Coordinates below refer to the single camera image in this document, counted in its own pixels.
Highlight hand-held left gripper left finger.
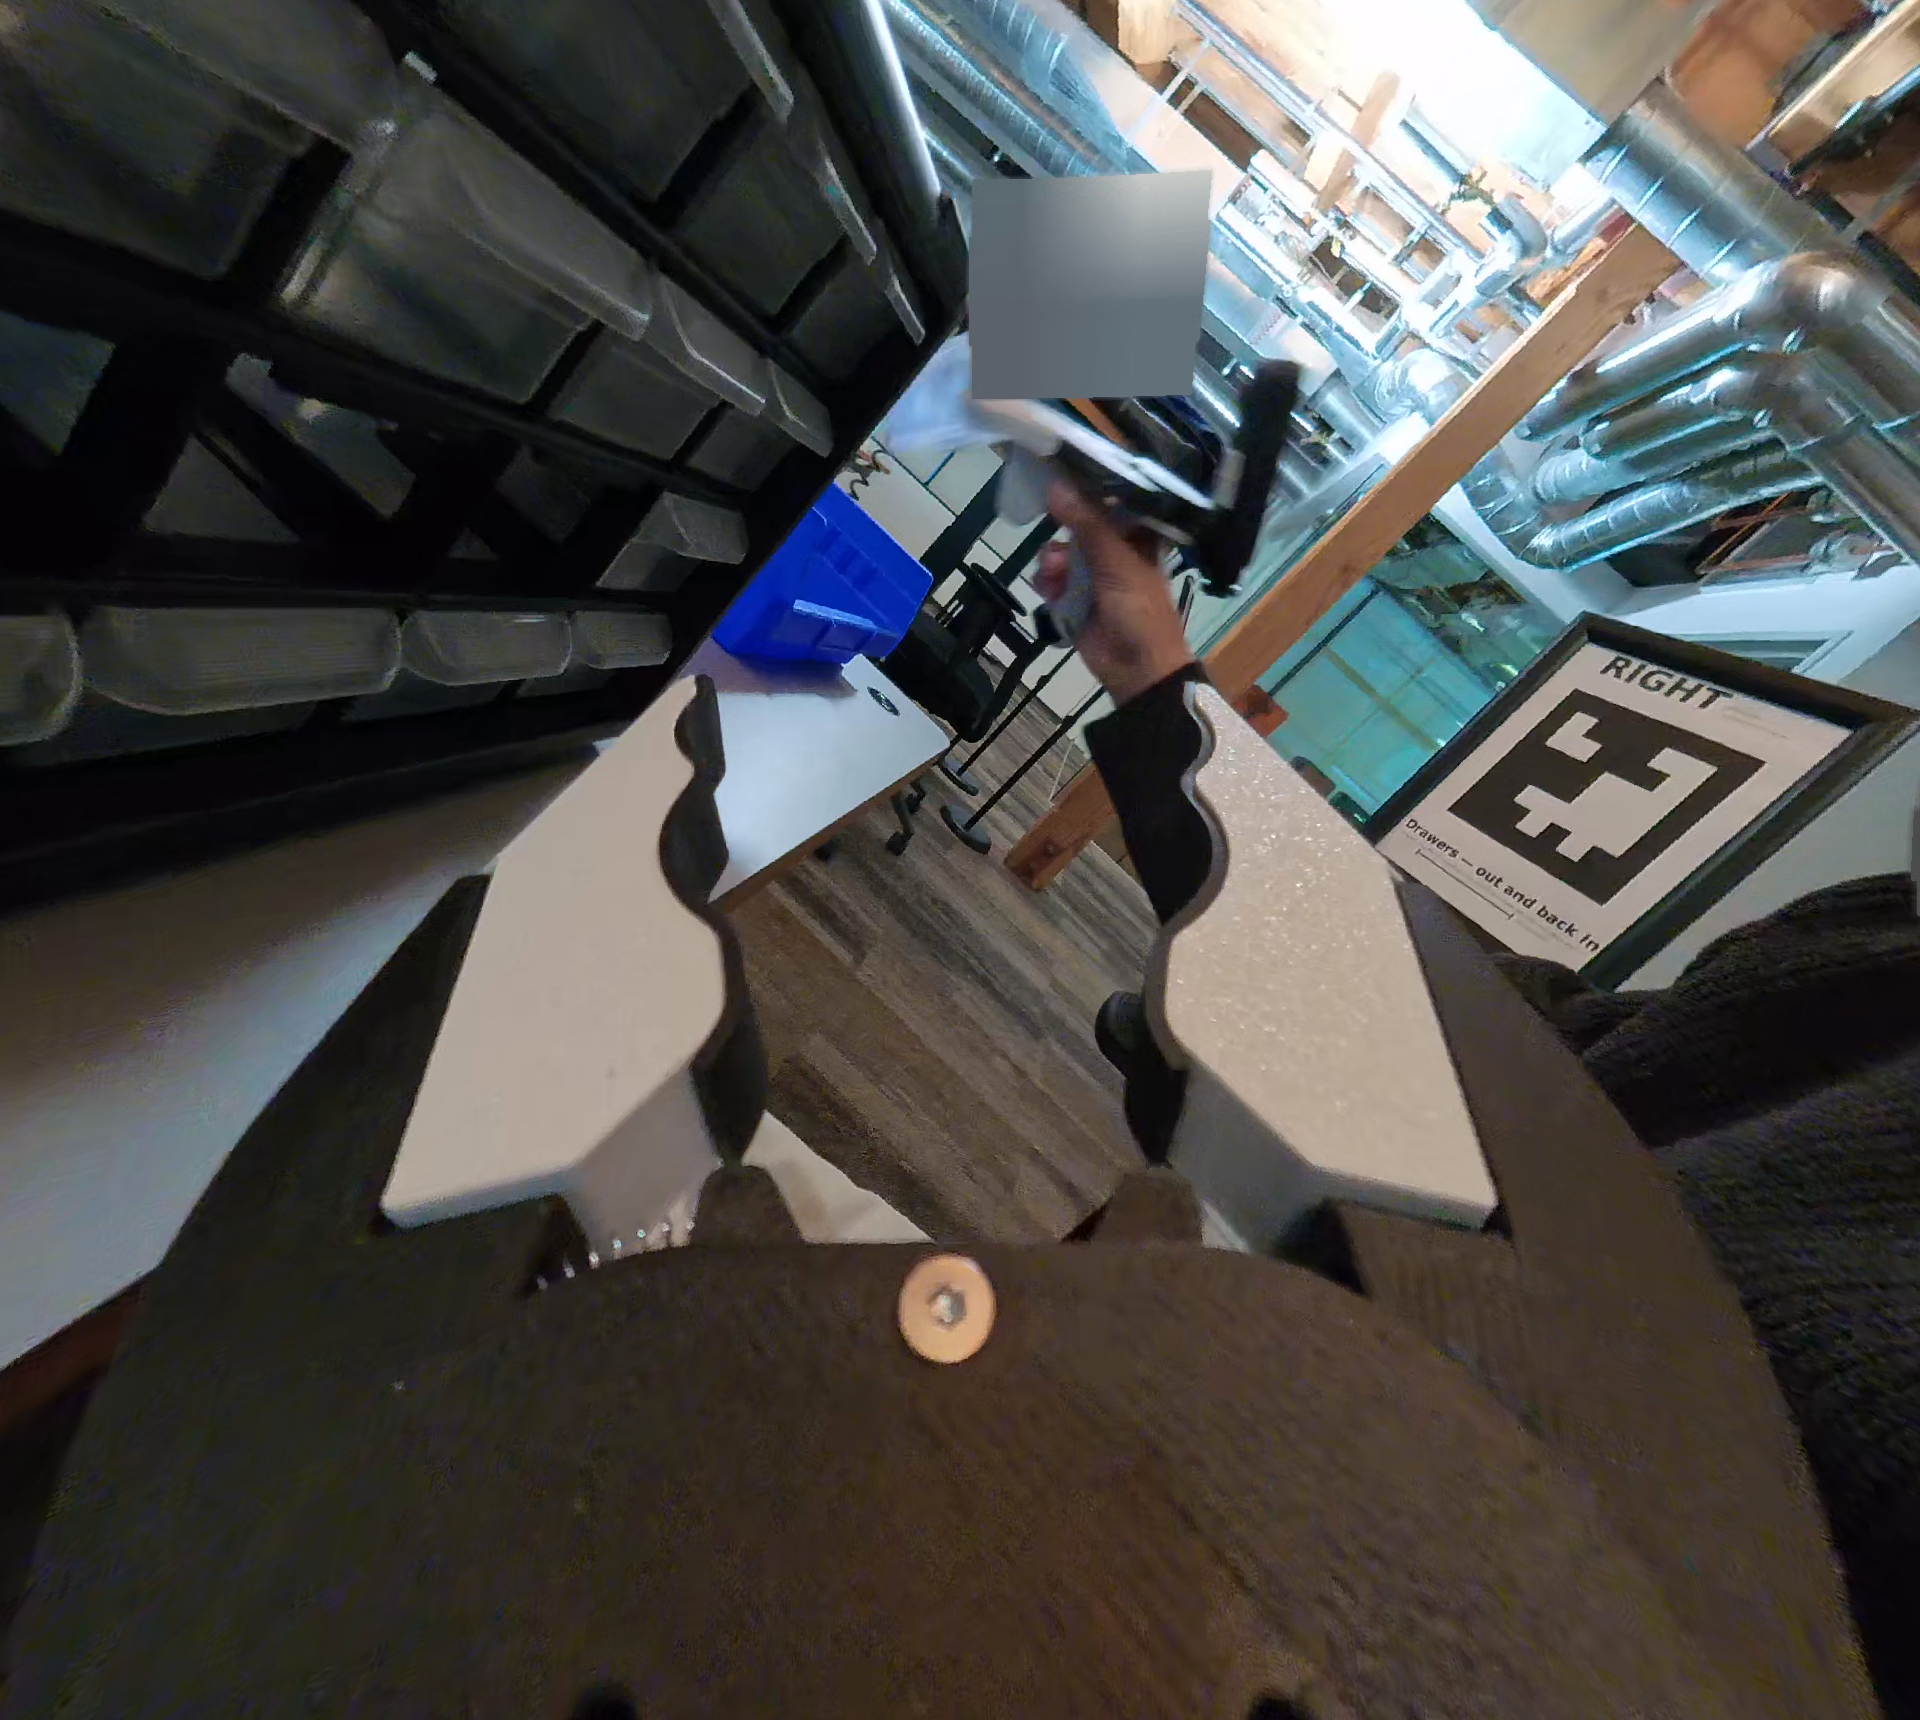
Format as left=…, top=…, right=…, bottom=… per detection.
left=378, top=674, right=771, bottom=1252

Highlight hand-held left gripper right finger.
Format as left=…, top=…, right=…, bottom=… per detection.
left=1125, top=682, right=1507, bottom=1247

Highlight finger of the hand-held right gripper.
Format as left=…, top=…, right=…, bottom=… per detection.
left=960, top=399, right=1086, bottom=526

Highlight blue plastic bin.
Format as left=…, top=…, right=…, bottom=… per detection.
left=714, top=485, right=934, bottom=674

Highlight rows of small cabinet drawers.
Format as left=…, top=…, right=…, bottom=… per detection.
left=0, top=0, right=933, bottom=756

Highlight black drawer cabinet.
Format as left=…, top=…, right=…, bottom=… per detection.
left=0, top=0, right=978, bottom=909

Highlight person's right forearm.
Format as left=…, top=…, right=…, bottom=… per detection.
left=1084, top=663, right=1224, bottom=927

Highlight grey desk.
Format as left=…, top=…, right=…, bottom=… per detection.
left=0, top=647, right=954, bottom=1366

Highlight person's right hand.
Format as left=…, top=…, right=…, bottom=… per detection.
left=1035, top=483, right=1205, bottom=706

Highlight wooden beam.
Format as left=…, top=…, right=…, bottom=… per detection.
left=1006, top=226, right=1683, bottom=893

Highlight black office chair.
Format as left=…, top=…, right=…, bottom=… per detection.
left=884, top=560, right=1054, bottom=857

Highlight person's beige pants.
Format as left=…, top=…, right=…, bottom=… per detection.
left=740, top=1115, right=939, bottom=1246

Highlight framed marker sign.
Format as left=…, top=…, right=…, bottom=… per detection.
left=1373, top=616, right=1920, bottom=989

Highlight person's dark knit sweater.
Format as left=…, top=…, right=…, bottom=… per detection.
left=1499, top=872, right=1920, bottom=1720

